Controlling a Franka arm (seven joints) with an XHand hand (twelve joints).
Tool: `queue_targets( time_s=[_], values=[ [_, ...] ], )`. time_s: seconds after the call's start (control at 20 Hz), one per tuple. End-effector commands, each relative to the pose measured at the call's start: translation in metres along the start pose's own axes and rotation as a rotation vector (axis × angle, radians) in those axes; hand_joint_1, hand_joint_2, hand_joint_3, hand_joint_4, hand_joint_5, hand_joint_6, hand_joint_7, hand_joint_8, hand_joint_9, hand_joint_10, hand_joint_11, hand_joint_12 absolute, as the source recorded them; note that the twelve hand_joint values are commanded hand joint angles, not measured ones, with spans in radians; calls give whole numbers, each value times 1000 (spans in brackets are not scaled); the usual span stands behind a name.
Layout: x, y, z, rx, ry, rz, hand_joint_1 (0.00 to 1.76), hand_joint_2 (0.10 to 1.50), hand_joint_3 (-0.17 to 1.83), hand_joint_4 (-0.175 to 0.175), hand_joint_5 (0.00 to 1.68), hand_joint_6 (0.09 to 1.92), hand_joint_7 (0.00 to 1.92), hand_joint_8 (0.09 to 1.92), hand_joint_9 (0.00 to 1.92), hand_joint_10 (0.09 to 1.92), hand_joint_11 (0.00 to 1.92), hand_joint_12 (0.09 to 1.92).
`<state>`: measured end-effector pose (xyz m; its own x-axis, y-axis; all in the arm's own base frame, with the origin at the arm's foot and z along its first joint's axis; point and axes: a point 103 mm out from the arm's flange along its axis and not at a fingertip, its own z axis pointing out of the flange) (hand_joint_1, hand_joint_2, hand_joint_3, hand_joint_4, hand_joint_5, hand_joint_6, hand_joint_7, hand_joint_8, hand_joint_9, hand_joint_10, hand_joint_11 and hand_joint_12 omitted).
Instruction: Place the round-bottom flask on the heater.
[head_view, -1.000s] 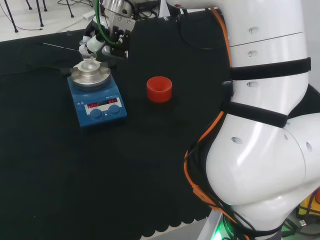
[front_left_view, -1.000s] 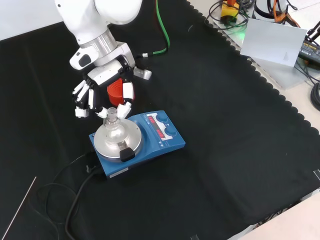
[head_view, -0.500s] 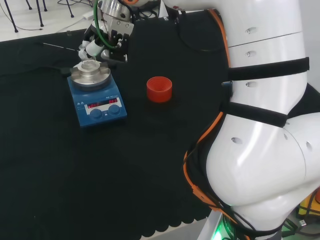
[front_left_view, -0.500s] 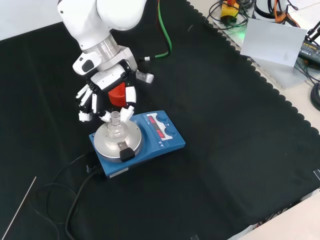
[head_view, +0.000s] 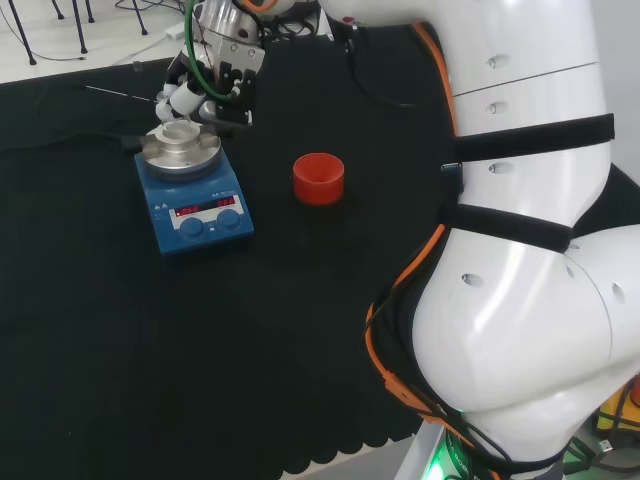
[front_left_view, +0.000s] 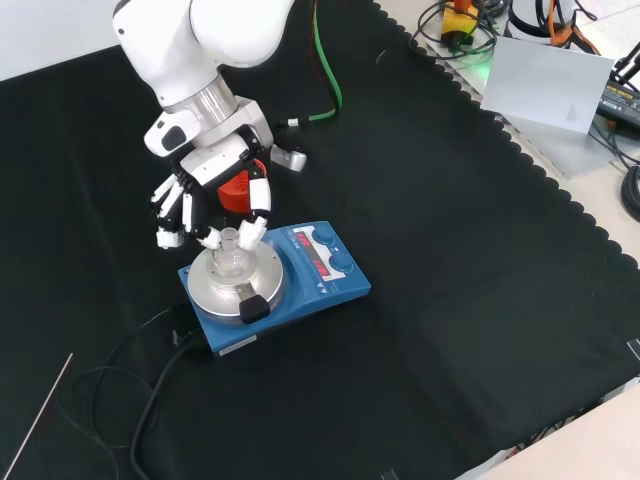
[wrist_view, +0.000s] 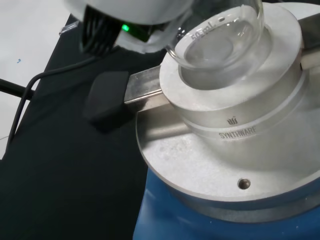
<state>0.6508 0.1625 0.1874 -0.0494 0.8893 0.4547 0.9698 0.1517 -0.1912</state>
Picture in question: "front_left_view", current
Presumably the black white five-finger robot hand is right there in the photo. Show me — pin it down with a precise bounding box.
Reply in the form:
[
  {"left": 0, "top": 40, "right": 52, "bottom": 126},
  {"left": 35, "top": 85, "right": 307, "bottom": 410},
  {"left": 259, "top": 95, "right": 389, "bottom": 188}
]
[{"left": 150, "top": 130, "right": 274, "bottom": 251}]

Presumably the clear glass round-bottom flask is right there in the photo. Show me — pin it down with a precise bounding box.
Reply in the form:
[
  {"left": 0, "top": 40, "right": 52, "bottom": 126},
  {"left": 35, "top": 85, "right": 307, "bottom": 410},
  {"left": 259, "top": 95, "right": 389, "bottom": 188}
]
[{"left": 212, "top": 227, "right": 251, "bottom": 282}]

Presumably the heater with blue base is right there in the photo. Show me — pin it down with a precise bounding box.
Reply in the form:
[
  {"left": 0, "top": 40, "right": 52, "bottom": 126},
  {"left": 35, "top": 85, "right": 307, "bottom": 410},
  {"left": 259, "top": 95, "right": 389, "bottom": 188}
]
[{"left": 178, "top": 219, "right": 372, "bottom": 357}]

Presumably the black bench cloth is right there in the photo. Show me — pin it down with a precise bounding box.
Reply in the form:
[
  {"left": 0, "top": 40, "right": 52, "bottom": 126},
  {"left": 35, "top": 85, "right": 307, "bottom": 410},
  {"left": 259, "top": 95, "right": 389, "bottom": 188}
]
[{"left": 0, "top": 0, "right": 640, "bottom": 480}]

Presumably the yellow stop button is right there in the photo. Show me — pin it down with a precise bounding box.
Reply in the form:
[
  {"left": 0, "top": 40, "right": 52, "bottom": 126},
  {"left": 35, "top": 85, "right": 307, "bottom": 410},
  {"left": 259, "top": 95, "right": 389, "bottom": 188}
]
[{"left": 439, "top": 0, "right": 484, "bottom": 48}]

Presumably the thin glass rod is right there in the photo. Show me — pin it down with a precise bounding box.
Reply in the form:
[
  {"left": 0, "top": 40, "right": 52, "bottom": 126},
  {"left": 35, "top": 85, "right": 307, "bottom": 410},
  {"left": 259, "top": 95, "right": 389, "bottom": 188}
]
[{"left": 3, "top": 352, "right": 74, "bottom": 476}]

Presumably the black power adapter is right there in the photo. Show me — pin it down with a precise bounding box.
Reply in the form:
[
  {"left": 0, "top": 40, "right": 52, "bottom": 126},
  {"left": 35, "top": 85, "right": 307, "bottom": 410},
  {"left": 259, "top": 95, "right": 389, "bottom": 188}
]
[{"left": 595, "top": 82, "right": 640, "bottom": 129}]

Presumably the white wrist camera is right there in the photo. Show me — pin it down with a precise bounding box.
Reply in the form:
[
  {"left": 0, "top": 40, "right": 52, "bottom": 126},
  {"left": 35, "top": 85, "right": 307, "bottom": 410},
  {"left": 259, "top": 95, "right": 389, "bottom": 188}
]
[{"left": 143, "top": 110, "right": 199, "bottom": 159}]

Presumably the grey wrist bracket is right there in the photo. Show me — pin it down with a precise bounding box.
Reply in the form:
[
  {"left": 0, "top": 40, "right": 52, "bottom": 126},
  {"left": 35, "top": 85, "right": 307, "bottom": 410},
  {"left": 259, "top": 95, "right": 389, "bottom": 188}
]
[{"left": 232, "top": 97, "right": 308, "bottom": 174}]

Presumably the green cable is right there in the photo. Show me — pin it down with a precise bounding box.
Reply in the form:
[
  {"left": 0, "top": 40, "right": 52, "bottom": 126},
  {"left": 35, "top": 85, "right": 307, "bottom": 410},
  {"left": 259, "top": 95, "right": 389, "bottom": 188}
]
[{"left": 277, "top": 0, "right": 344, "bottom": 129}]

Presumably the thin black probe cable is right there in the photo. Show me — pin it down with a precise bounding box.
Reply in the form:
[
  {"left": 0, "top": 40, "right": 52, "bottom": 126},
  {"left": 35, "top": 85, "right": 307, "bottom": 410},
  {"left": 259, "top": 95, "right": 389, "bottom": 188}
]
[{"left": 56, "top": 307, "right": 174, "bottom": 480}]

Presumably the black looped cable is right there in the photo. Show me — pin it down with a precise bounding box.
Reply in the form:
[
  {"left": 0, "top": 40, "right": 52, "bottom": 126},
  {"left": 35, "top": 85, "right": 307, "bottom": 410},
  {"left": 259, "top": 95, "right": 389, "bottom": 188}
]
[{"left": 408, "top": 0, "right": 497, "bottom": 62}]

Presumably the black heater power cable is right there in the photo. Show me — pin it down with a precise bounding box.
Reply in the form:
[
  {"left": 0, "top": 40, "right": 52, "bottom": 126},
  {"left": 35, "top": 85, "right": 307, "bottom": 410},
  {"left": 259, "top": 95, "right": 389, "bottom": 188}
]
[{"left": 129, "top": 327, "right": 212, "bottom": 480}]

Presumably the grey metal base plate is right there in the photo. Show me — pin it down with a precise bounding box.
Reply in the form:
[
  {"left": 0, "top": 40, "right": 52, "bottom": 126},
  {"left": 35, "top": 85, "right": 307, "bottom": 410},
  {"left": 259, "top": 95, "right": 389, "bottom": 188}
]
[{"left": 424, "top": 29, "right": 640, "bottom": 177}]

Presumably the orange cable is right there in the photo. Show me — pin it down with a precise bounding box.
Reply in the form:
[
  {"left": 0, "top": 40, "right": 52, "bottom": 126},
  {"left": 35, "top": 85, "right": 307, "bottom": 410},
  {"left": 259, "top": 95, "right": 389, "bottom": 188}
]
[{"left": 546, "top": 0, "right": 602, "bottom": 56}]

